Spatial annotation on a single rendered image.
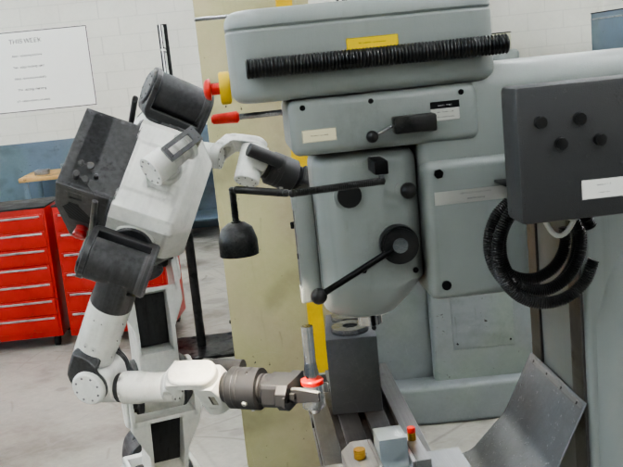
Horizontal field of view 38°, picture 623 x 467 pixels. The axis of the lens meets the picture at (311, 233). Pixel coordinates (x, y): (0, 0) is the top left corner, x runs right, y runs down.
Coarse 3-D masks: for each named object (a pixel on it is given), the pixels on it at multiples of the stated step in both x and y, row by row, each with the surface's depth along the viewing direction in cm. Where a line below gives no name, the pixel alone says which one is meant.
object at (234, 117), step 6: (216, 114) 178; (222, 114) 178; (228, 114) 178; (234, 114) 178; (240, 114) 179; (246, 114) 179; (252, 114) 179; (258, 114) 179; (264, 114) 179; (270, 114) 179; (276, 114) 179; (282, 114) 179; (216, 120) 178; (222, 120) 178; (228, 120) 178; (234, 120) 178
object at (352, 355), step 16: (336, 320) 225; (352, 320) 222; (336, 336) 215; (352, 336) 213; (368, 336) 213; (336, 352) 213; (352, 352) 213; (368, 352) 213; (336, 368) 214; (352, 368) 214; (368, 368) 214; (336, 384) 215; (352, 384) 215; (368, 384) 215; (336, 400) 216; (352, 400) 216; (368, 400) 215
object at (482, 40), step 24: (360, 48) 153; (384, 48) 153; (408, 48) 154; (432, 48) 154; (456, 48) 154; (480, 48) 154; (504, 48) 155; (264, 72) 152; (288, 72) 153; (312, 72) 154
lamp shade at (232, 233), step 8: (232, 224) 165; (240, 224) 165; (248, 224) 166; (224, 232) 164; (232, 232) 163; (240, 232) 163; (248, 232) 164; (224, 240) 164; (232, 240) 163; (240, 240) 163; (248, 240) 164; (256, 240) 166; (224, 248) 164; (232, 248) 163; (240, 248) 163; (248, 248) 164; (256, 248) 165; (224, 256) 164; (232, 256) 164; (240, 256) 164; (248, 256) 164
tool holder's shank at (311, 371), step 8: (304, 328) 183; (312, 328) 184; (304, 336) 183; (312, 336) 183; (304, 344) 183; (312, 344) 183; (304, 352) 184; (312, 352) 184; (304, 360) 184; (312, 360) 184; (304, 368) 185; (312, 368) 184; (312, 376) 184
